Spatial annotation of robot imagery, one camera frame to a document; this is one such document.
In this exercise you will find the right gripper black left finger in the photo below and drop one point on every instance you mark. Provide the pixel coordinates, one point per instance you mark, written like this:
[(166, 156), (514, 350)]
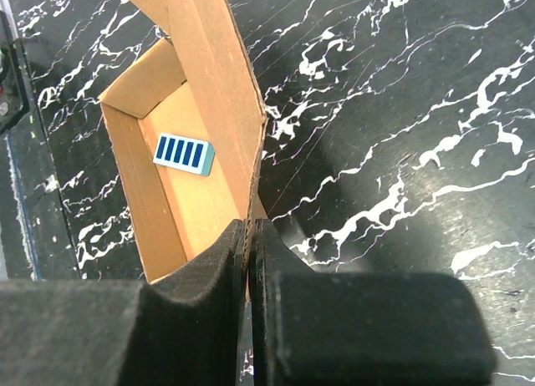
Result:
[(180, 330)]

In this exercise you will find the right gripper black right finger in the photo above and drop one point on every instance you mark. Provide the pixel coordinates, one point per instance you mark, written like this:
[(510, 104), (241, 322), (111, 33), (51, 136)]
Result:
[(361, 328)]

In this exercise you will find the small blue plastic piece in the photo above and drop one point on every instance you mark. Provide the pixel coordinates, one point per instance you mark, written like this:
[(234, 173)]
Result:
[(185, 154)]

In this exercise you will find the cardboard box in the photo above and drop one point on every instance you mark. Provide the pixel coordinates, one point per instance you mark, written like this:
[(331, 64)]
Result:
[(197, 82)]

